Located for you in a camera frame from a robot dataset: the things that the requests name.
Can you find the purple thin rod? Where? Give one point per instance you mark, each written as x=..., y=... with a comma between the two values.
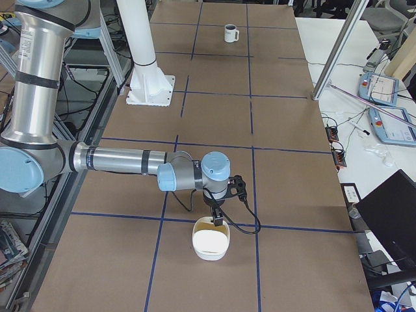
x=367, y=103

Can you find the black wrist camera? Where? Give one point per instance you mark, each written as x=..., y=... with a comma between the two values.
x=236, y=187

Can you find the aluminium frame post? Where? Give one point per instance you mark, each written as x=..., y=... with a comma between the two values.
x=351, y=20

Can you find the teach pendant tablet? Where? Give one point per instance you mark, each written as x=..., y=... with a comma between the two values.
x=378, y=89
x=391, y=131

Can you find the orange circuit board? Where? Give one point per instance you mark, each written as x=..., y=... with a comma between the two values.
x=332, y=133
x=339, y=158

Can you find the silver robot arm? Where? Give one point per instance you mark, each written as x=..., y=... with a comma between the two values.
x=31, y=155

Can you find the lower teach pendant tablet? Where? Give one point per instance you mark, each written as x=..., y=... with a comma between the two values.
x=391, y=131

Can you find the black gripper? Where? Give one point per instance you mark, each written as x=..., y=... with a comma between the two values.
x=212, y=203

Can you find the upper teach pendant tablet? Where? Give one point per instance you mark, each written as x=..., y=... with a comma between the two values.
x=378, y=89

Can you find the black laptop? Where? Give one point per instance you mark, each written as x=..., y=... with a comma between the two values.
x=389, y=212

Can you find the stack of magazines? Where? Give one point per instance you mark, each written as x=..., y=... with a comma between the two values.
x=13, y=253

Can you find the white label card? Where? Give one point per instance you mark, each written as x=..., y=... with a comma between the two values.
x=350, y=193

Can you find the upper orange circuit board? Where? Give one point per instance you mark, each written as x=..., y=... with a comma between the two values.
x=332, y=133

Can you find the lower orange circuit board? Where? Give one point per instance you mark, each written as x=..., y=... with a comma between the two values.
x=339, y=158

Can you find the white ceramic mug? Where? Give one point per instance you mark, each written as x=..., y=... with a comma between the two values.
x=231, y=33

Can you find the cream white plastic bin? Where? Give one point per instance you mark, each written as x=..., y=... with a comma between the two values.
x=210, y=242

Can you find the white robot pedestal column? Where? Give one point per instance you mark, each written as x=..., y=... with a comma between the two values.
x=149, y=85

